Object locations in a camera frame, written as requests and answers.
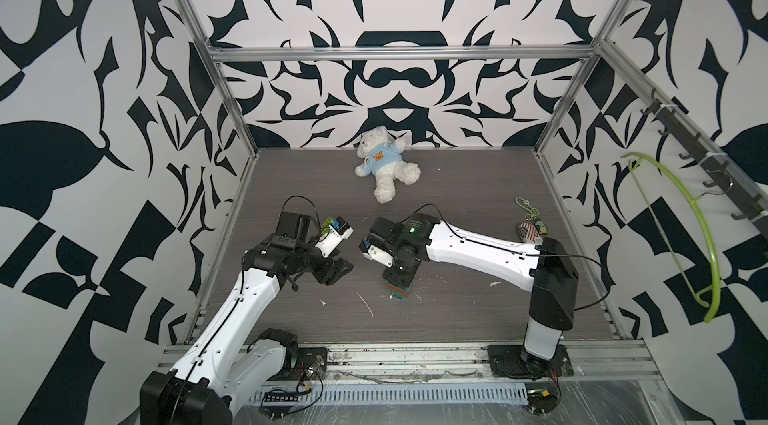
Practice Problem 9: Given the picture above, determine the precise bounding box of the green plastic hanger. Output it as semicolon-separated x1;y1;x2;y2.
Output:
621;151;722;324

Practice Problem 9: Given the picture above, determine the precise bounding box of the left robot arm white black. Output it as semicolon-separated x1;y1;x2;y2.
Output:
139;211;354;424

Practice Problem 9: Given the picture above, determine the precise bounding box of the red lego brick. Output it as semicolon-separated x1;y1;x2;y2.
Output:
386;285;410;300

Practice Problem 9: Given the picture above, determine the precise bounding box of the black usb hub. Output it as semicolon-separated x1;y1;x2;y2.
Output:
260;389;301;408

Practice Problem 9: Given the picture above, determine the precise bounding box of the white vented cable duct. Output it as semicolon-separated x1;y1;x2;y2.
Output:
250;383;528;407

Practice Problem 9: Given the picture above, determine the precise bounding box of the lime lego brick long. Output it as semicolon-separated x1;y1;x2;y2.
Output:
321;217;337;230

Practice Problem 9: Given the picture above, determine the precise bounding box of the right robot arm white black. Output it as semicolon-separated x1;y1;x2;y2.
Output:
360;213;580;364

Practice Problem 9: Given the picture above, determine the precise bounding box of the black wall hook rack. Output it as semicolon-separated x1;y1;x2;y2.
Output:
640;87;768;225

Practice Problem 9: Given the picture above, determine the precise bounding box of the white teddy bear blue shirt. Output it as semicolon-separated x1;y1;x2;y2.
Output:
354;126;421;204

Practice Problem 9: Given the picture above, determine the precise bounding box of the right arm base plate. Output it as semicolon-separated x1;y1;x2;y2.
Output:
487;344;574;380

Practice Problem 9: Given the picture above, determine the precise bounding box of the flag pattern keychain pouch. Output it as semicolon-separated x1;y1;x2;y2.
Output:
516;220;548;245

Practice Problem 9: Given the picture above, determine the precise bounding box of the aluminium frame crossbar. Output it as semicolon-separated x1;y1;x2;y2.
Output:
208;45;593;62

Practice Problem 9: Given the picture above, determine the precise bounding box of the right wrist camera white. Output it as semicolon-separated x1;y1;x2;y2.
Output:
360;241;394;268

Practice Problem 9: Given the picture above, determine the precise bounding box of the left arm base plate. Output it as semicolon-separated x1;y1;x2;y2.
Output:
269;347;329;382

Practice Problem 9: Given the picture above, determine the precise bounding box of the green cord loop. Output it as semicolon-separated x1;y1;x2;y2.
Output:
514;195;541;221

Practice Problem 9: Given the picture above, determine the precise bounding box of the black connector box right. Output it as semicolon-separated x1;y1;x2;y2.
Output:
526;390;560;416

